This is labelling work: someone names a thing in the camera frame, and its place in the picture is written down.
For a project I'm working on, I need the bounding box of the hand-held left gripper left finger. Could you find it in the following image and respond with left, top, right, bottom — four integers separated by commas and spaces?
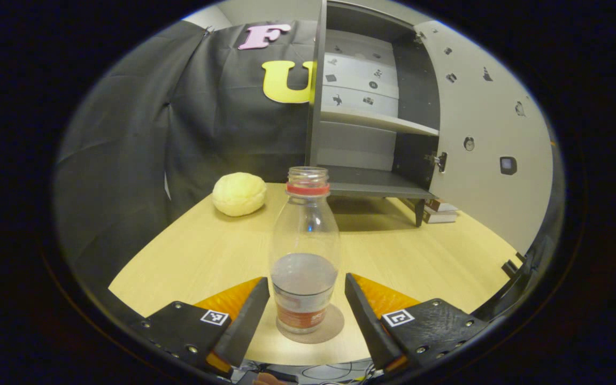
129, 276, 270, 375

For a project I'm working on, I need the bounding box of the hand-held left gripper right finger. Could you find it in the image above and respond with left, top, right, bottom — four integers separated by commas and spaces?
344, 273, 490, 372

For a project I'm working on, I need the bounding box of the round brown coaster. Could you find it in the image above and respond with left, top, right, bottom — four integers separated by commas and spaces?
276, 304, 345, 344

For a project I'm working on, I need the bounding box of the clear plastic bottle red label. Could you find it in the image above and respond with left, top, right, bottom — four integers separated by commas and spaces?
269, 166, 341, 335

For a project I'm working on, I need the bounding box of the grey book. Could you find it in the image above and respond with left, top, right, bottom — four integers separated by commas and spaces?
423, 210, 458, 224

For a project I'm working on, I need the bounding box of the pale yellow round bun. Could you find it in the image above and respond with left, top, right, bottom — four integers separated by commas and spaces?
212, 172, 267, 217

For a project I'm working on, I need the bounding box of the black backdrop cloth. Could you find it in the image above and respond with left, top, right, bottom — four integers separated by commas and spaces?
54, 20, 319, 292

